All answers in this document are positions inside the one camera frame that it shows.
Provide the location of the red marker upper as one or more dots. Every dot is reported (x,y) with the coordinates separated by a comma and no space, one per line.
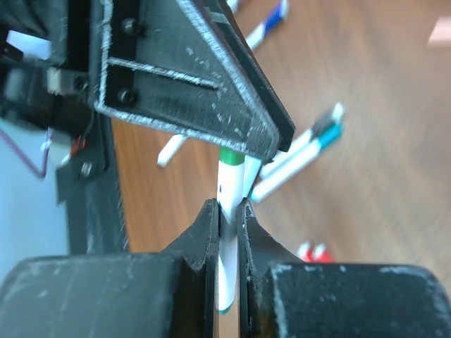
(304,252)

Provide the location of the red marker lower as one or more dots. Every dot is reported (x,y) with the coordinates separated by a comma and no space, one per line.
(321,254)

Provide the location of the blue cap marker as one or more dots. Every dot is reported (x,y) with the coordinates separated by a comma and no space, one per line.
(275,17)

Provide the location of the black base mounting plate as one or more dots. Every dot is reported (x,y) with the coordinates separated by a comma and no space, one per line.
(88,185)

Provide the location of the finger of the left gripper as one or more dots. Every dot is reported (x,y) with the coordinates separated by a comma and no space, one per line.
(257,84)
(179,67)

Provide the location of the red marker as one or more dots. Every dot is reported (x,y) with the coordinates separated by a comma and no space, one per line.
(321,254)
(304,252)

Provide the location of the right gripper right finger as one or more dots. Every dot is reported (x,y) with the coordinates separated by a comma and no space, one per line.
(282,296)

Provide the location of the light blue highlighter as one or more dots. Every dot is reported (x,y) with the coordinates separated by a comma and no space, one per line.
(252,168)

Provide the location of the peach cap acrylic marker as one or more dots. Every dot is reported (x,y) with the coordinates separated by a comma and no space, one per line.
(441,33)

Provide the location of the black cap marker lower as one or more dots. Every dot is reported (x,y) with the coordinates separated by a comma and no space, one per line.
(170,149)

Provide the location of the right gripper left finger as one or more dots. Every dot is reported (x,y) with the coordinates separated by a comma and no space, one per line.
(171,293)

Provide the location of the green cap acrylic marker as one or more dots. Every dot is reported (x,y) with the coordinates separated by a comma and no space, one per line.
(231,170)

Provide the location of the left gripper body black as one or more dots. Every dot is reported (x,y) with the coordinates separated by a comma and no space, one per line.
(44,65)

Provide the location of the black cap whiteboard marker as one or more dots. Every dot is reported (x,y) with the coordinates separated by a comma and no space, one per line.
(330,118)

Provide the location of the teal cap whiteboard marker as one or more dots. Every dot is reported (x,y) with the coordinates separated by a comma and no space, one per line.
(295,163)

